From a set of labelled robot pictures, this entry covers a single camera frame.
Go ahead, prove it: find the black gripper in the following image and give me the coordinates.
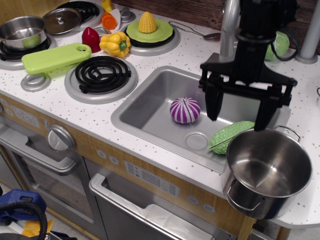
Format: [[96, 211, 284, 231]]
[[199, 32, 297, 131]]

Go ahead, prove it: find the large steel pot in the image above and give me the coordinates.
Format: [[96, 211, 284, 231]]
[[221, 125, 313, 220]]

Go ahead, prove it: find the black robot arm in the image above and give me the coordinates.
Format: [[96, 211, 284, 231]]
[[199, 0, 299, 131]]

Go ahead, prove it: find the grey toy sink basin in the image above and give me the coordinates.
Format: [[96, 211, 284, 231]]
[[110, 65, 291, 175]]

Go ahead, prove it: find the steel pot lid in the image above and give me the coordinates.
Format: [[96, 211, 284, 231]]
[[42, 7, 82, 35]]

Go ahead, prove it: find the small steel pot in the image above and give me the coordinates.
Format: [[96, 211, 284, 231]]
[[0, 15, 47, 51]]

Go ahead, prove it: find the green toy bitter gourd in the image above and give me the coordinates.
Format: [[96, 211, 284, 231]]
[[208, 121, 255, 155]]

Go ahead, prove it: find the silver toy faucet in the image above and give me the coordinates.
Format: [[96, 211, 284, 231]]
[[219, 0, 240, 62]]

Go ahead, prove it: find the purple white toy onion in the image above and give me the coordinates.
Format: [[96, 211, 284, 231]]
[[169, 97, 201, 124]]

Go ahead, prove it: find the green toy cabbage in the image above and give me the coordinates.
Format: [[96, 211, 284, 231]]
[[265, 31, 290, 61]]

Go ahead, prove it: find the grey vertical pole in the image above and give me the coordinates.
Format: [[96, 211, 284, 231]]
[[293, 0, 320, 65]]

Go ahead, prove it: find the metal spoon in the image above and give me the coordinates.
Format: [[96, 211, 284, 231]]
[[169, 21, 221, 40]]

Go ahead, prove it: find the green round plate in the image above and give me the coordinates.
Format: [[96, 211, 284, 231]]
[[126, 19, 174, 43]]

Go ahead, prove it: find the yellow toy corn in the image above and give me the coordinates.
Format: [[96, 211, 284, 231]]
[[138, 11, 157, 34]]

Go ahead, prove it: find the yellow toy bell pepper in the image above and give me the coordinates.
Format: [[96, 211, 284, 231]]
[[99, 31, 131, 58]]

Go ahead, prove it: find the silver back stove knob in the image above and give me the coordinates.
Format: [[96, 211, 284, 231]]
[[120, 7, 136, 24]]

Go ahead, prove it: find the silver stove knob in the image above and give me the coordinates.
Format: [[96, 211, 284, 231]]
[[20, 73, 52, 92], [120, 7, 136, 24]]

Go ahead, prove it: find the black front coil burner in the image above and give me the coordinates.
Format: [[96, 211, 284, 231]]
[[75, 56, 132, 94]]

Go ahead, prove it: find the black coil burner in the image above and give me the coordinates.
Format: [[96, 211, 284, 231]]
[[0, 37, 51, 61], [75, 56, 132, 94], [56, 1, 100, 24]]

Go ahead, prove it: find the white toy egg piece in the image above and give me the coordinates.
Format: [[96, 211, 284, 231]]
[[109, 8, 121, 30]]

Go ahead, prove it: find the orange toy carrot slice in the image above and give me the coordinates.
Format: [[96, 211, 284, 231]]
[[101, 12, 117, 30]]

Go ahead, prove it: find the red toy pepper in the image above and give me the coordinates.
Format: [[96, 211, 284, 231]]
[[81, 27, 101, 53]]

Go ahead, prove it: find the black back coil burner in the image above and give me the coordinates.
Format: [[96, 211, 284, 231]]
[[56, 1, 100, 24]]

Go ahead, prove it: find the green plastic cutting board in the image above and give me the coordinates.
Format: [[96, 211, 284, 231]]
[[21, 43, 92, 75]]

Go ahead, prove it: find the silver oven dial knob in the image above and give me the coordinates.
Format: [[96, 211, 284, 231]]
[[47, 124, 76, 152]]

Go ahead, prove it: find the silver stove knob front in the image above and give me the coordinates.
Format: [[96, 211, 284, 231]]
[[20, 73, 52, 92]]

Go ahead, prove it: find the black left coil burner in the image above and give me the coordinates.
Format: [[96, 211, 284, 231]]
[[0, 37, 51, 61]]

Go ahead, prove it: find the blue clamp tool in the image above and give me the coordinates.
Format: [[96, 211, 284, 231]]
[[0, 189, 47, 222]]

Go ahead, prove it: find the grey dishwasher door handle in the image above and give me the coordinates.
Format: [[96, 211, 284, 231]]
[[89, 172, 238, 240]]

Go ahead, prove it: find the grey oven door handle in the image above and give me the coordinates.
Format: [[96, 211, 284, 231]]
[[0, 123, 77, 176]]

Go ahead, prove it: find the black hose cable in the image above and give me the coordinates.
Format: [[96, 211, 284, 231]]
[[0, 201, 48, 240]]

